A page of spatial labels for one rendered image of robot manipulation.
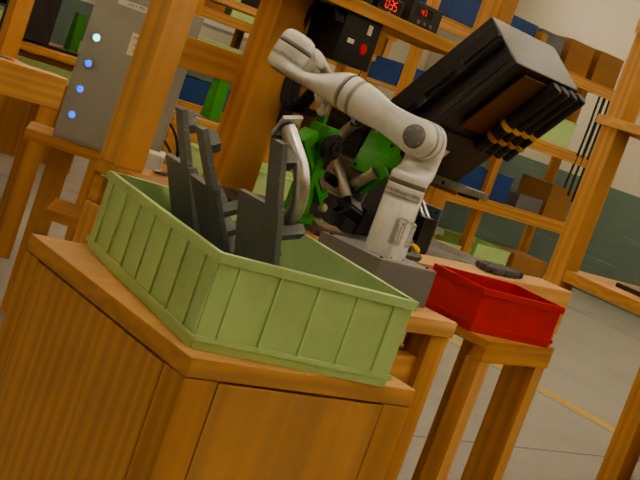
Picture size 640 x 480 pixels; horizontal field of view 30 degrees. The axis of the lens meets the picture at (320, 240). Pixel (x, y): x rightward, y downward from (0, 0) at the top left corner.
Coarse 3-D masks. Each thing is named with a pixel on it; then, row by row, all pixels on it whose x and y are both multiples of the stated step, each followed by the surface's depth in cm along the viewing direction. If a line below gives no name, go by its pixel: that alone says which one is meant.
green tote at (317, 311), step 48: (144, 192) 252; (96, 240) 246; (144, 240) 224; (192, 240) 205; (288, 240) 261; (144, 288) 219; (192, 288) 202; (240, 288) 200; (288, 288) 204; (336, 288) 208; (384, 288) 225; (192, 336) 198; (240, 336) 202; (288, 336) 206; (336, 336) 211; (384, 336) 215; (384, 384) 219
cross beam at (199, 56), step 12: (192, 48) 339; (204, 48) 342; (216, 48) 345; (180, 60) 337; (192, 60) 340; (204, 60) 343; (216, 60) 346; (228, 60) 350; (240, 60) 353; (204, 72) 345; (216, 72) 348; (228, 72) 351; (312, 108) 381
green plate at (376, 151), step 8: (368, 136) 350; (376, 136) 348; (384, 136) 347; (368, 144) 349; (376, 144) 347; (384, 144) 346; (392, 144) 344; (360, 152) 349; (368, 152) 348; (376, 152) 346; (384, 152) 344; (392, 152) 343; (360, 160) 348; (368, 160) 347; (376, 160) 345; (384, 160) 343; (392, 160) 346; (400, 160) 348; (352, 168) 349; (360, 168) 347; (368, 168) 346; (376, 168) 344; (392, 168) 347
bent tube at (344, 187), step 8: (344, 128) 351; (352, 128) 351; (344, 136) 352; (336, 160) 348; (336, 168) 347; (344, 168) 348; (336, 176) 347; (344, 176) 345; (344, 184) 344; (344, 192) 342; (344, 200) 344
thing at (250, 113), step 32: (160, 0) 320; (192, 0) 322; (288, 0) 346; (512, 0) 421; (160, 32) 318; (256, 32) 350; (160, 64) 321; (256, 64) 348; (128, 96) 324; (160, 96) 325; (256, 96) 350; (128, 128) 322; (224, 128) 354; (256, 128) 354; (128, 160) 324; (224, 160) 352; (256, 160) 359; (448, 192) 432
